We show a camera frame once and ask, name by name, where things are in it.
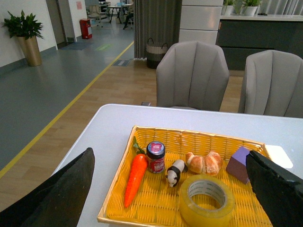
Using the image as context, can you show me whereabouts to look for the grey chair left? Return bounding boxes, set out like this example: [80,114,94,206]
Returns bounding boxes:
[156,41,230,111]

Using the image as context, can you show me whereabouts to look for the white potted plant left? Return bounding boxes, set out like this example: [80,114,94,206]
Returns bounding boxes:
[221,0,235,16]

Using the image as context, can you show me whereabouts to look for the plant in gold pot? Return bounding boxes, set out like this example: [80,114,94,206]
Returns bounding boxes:
[3,11,43,67]

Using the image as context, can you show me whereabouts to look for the small dark jar red label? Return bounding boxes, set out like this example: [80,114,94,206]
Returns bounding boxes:
[146,141,165,174]

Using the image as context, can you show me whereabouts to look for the white potted plant right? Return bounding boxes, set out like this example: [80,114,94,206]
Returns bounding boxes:
[240,0,261,17]

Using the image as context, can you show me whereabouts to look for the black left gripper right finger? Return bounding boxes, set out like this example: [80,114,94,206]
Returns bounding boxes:
[246,150,303,227]

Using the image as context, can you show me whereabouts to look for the yellow clear tape roll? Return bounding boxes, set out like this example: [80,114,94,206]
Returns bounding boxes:
[179,175,235,227]

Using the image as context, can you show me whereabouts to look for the office desk far background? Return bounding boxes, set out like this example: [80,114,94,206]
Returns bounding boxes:
[107,2,133,24]

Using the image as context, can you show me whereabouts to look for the yellow woven basket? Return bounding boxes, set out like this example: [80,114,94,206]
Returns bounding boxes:
[97,126,271,227]

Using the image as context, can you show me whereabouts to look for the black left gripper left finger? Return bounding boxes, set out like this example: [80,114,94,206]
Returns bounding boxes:
[0,148,95,227]

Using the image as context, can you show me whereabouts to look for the white potted plant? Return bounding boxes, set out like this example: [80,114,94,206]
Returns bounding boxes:
[221,0,235,16]
[240,0,261,17]

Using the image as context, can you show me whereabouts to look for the toy panda figurine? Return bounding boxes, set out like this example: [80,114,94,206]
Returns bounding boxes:
[165,159,188,187]

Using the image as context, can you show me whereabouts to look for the grey chair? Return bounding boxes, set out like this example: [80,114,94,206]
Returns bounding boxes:
[156,41,230,111]
[238,50,303,118]

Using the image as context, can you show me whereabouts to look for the dark counter cabinet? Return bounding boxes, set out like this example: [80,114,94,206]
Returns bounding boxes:
[216,17,303,70]

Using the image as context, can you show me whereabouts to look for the grey chair right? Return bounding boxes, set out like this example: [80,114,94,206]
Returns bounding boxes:
[238,50,303,118]

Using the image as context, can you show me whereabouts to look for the orange toy carrot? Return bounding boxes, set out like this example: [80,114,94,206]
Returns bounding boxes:
[124,137,148,208]

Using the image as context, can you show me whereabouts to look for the woven laundry basket black handles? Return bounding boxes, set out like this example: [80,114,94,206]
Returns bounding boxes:
[146,37,168,69]

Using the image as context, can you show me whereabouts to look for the white office chair background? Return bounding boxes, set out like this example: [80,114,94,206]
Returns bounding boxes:
[88,5,103,28]

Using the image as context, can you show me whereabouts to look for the purple cube block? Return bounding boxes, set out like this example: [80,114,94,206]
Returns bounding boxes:
[226,146,250,184]

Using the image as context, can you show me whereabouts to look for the red box on floor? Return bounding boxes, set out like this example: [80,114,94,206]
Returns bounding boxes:
[80,19,92,39]

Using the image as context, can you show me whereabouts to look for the grey curtain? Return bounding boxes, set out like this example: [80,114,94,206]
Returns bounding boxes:
[134,0,182,59]

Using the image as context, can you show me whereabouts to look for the toy croissant bread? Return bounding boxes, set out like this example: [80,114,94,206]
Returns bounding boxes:
[186,151,223,176]

